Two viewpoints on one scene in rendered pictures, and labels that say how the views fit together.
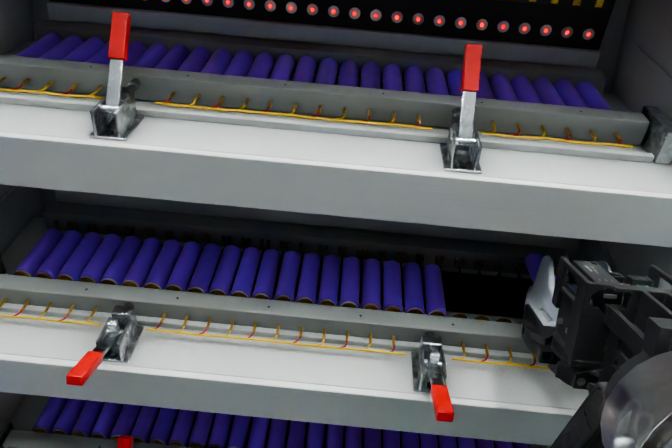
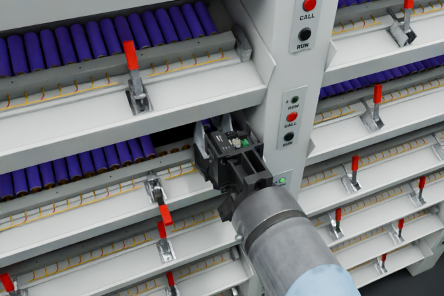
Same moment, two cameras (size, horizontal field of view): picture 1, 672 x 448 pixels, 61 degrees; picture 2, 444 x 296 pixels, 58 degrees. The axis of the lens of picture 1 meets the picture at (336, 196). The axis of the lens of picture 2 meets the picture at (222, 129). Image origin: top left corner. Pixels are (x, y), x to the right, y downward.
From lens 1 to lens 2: 26 cm
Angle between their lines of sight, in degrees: 34
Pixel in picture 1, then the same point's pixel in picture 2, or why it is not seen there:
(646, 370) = (244, 206)
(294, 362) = (84, 214)
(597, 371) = (230, 185)
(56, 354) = not seen: outside the picture
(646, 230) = (242, 104)
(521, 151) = (172, 79)
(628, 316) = (238, 162)
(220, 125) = not seen: outside the picture
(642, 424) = (244, 232)
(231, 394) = (57, 243)
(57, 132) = not seen: outside the picture
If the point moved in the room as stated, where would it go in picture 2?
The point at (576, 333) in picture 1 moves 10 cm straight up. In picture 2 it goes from (217, 175) to (217, 121)
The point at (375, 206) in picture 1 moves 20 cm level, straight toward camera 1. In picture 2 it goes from (101, 143) to (125, 276)
